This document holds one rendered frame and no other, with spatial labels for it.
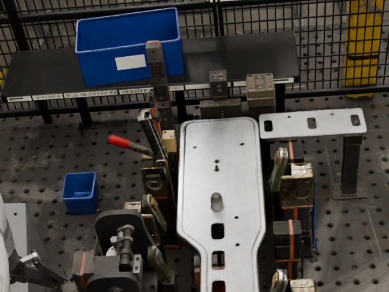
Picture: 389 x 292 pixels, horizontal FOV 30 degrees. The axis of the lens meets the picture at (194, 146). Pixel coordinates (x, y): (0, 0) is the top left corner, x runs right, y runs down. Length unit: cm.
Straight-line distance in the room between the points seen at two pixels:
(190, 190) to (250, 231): 21
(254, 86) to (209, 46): 27
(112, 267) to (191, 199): 38
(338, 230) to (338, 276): 16
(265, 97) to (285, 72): 13
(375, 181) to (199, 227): 70
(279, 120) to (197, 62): 34
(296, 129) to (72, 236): 75
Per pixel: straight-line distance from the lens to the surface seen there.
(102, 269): 158
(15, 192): 243
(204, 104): 211
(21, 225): 201
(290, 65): 218
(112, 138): 185
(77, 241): 223
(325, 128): 202
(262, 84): 207
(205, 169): 193
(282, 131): 202
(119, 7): 228
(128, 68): 216
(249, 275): 171
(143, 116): 179
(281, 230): 180
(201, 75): 217
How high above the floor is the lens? 242
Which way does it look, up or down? 45 degrees down
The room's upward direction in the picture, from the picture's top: 8 degrees counter-clockwise
